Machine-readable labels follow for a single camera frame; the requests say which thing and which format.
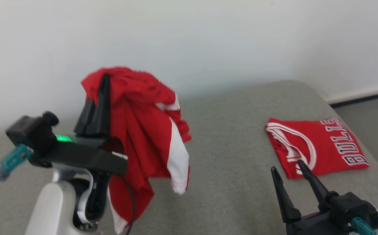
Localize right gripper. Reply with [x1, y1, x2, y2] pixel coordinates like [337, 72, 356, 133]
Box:
[271, 159, 355, 235]

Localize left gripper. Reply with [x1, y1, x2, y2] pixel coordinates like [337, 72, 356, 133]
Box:
[42, 74, 128, 176]

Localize red shorts with white waistband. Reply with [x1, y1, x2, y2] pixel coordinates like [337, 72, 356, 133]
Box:
[81, 66, 192, 235]

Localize red basketball jersey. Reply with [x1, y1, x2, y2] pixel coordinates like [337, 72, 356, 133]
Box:
[265, 117, 370, 180]

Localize teal camera connector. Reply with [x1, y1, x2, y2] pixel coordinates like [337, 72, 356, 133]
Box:
[351, 217, 377, 235]
[0, 144, 33, 181]

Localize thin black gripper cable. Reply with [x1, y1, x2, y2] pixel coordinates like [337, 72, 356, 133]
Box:
[117, 175, 136, 235]

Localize wall baseboard strip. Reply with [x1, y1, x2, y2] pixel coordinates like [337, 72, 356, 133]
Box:
[327, 90, 378, 109]

